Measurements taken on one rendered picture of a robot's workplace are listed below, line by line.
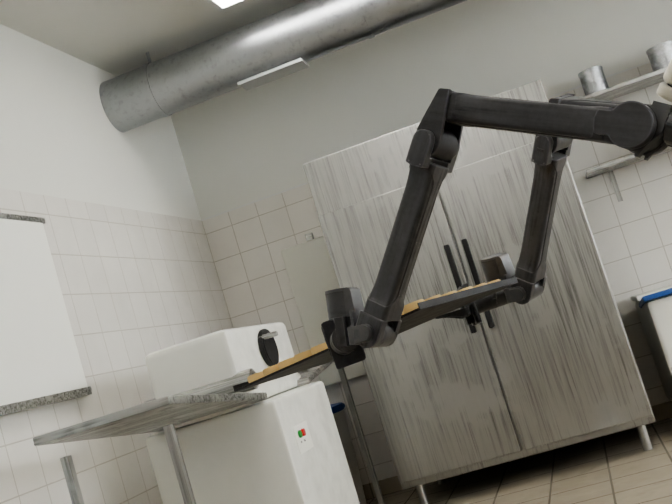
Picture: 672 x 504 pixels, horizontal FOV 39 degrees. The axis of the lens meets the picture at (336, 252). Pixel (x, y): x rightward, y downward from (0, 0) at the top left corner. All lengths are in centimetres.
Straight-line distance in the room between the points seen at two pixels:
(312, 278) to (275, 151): 90
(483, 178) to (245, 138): 196
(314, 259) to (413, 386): 137
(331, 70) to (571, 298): 233
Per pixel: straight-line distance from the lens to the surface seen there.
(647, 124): 158
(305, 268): 623
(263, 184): 642
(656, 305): 541
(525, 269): 230
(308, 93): 642
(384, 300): 180
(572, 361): 516
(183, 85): 558
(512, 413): 520
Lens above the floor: 96
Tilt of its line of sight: 6 degrees up
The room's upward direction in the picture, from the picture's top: 17 degrees counter-clockwise
